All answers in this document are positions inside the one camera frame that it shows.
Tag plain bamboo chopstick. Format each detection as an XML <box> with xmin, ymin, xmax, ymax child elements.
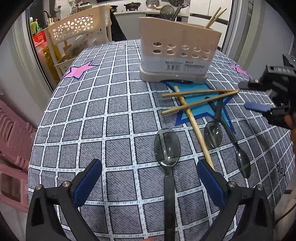
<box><xmin>204</xmin><ymin>7</ymin><xmax>221</xmax><ymax>29</ymax></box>
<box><xmin>162</xmin><ymin>89</ymin><xmax>238</xmax><ymax>98</ymax></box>
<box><xmin>161</xmin><ymin>90</ymin><xmax>239</xmax><ymax>115</ymax></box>

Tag clear grey plastic spoon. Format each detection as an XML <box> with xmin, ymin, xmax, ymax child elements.
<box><xmin>204</xmin><ymin>99</ymin><xmax>223</xmax><ymax>149</ymax></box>
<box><xmin>154</xmin><ymin>128</ymin><xmax>181</xmax><ymax>240</ymax></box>
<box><xmin>159</xmin><ymin>5</ymin><xmax>175</xmax><ymax>20</ymax></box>

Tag blue patterned bamboo chopstick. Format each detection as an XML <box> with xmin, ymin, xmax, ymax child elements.
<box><xmin>209</xmin><ymin>8</ymin><xmax>227</xmax><ymax>28</ymax></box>

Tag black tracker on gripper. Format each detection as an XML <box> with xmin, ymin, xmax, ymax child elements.
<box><xmin>282</xmin><ymin>54</ymin><xmax>296</xmax><ymax>68</ymax></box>

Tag small clear grey spoon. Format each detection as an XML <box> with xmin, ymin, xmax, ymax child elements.
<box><xmin>209</xmin><ymin>99</ymin><xmax>251</xmax><ymax>179</ymax></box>

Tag short light bamboo chopstick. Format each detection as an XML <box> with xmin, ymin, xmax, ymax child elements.
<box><xmin>174</xmin><ymin>86</ymin><xmax>215</xmax><ymax>171</ymax></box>

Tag pink plastic stool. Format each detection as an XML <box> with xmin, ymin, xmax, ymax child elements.
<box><xmin>0</xmin><ymin>99</ymin><xmax>38</xmax><ymax>172</ymax></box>
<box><xmin>0</xmin><ymin>162</ymin><xmax>31</xmax><ymax>214</ymax></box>

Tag beige plastic utensil holder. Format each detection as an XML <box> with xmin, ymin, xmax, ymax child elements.
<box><xmin>139</xmin><ymin>17</ymin><xmax>221</xmax><ymax>84</ymax></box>

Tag grey checked tablecloth with stars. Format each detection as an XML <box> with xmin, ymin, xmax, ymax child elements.
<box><xmin>28</xmin><ymin>40</ymin><xmax>295</xmax><ymax>240</ymax></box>

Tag black wok on stove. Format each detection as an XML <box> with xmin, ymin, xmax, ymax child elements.
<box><xmin>124</xmin><ymin>2</ymin><xmax>141</xmax><ymax>11</ymax></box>

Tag beige perforated plastic rack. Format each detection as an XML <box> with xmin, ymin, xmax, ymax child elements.
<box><xmin>44</xmin><ymin>5</ymin><xmax>112</xmax><ymax>78</ymax></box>

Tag red plastic basket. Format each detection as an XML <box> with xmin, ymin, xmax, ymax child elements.
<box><xmin>33</xmin><ymin>30</ymin><xmax>47</xmax><ymax>48</ymax></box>

